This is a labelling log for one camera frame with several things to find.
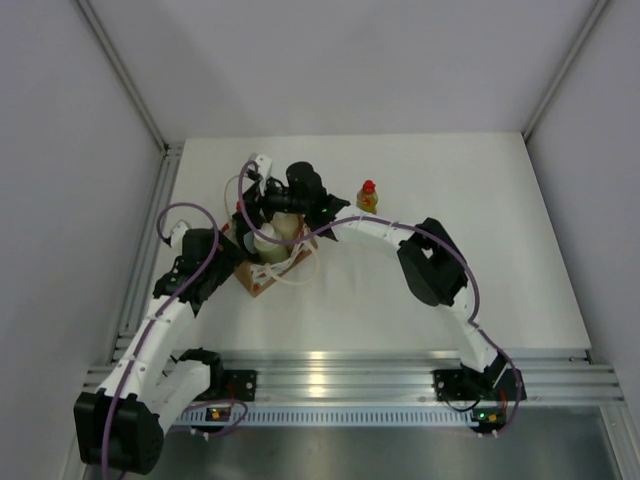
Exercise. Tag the left aluminium frame post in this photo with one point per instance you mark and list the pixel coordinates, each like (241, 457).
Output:
(166, 176)

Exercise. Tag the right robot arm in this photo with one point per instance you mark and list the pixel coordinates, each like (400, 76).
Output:
(434, 269)

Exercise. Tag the right aluminium frame post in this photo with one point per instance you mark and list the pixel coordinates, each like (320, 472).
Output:
(571, 55)

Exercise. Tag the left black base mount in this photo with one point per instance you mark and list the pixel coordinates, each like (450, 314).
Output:
(235, 384)

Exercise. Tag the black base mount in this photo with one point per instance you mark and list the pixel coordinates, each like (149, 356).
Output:
(235, 384)
(450, 385)

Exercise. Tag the cream bottle white pump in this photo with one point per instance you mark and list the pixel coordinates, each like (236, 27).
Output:
(287, 225)

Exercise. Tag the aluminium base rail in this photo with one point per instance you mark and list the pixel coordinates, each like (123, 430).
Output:
(565, 378)

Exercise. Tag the white slotted cable duct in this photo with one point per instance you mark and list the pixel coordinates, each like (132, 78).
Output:
(262, 416)

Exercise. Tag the dark green bottle red cap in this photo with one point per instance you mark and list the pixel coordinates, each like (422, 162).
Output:
(244, 236)

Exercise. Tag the aluminium frame post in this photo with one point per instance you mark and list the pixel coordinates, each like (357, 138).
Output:
(166, 176)
(571, 55)

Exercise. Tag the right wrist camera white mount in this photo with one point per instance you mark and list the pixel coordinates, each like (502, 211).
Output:
(260, 167)

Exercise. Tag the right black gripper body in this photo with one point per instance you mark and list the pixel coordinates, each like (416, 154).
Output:
(280, 200)

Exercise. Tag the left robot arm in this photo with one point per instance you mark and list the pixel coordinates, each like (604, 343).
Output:
(123, 423)

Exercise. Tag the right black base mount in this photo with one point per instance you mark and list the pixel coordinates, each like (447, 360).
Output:
(450, 385)

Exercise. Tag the yellow bottle red cap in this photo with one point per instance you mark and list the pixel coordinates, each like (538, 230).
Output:
(367, 197)

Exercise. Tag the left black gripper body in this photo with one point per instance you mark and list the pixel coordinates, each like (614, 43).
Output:
(226, 260)

